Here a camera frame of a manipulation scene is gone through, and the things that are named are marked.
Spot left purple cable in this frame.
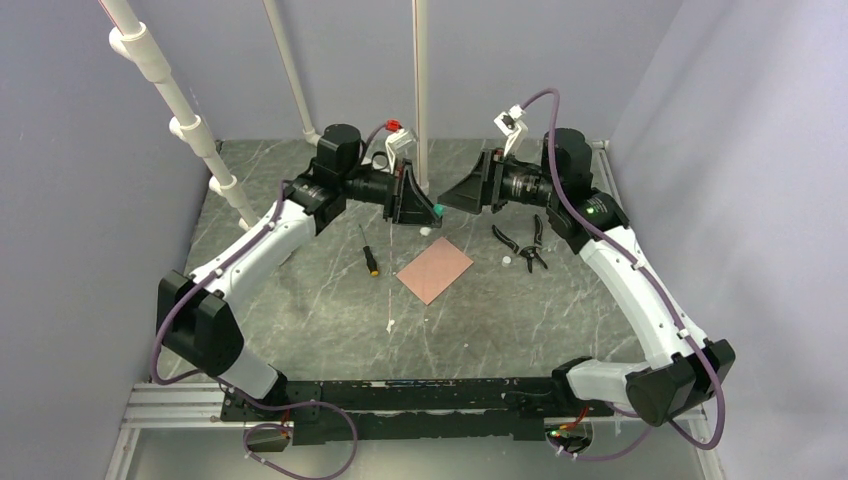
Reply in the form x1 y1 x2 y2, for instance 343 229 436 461
149 123 392 387

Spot purple cable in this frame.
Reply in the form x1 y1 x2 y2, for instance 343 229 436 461
149 123 392 387
520 88 727 464

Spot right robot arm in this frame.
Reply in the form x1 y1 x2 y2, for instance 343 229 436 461
438 128 735 426

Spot pink envelope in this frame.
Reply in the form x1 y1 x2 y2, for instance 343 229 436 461
397 237 473 305

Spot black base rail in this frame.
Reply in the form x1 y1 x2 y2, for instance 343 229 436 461
219 377 613 446

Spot black yellow screwdriver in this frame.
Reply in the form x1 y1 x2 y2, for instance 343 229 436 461
358 224 379 277

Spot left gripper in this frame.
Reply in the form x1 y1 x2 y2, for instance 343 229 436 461
341 159 442 228

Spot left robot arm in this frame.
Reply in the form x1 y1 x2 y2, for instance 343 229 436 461
150 120 442 420

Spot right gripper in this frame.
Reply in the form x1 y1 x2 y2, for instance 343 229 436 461
437 148 560 215

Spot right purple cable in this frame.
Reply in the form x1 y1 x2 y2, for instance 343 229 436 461
520 88 727 464

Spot aluminium side rail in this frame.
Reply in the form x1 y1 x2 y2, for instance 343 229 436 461
590 140 625 207

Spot white PVC pipe frame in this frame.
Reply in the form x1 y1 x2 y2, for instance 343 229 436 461
96 0 431 233

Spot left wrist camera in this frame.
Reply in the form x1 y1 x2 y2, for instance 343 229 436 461
384 119 418 172

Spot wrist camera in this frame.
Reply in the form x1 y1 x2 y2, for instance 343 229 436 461
384 119 418 172
493 104 528 157

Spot black pliers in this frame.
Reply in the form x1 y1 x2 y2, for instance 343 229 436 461
491 214 550 274

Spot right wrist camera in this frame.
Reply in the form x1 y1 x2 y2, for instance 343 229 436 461
493 104 528 157

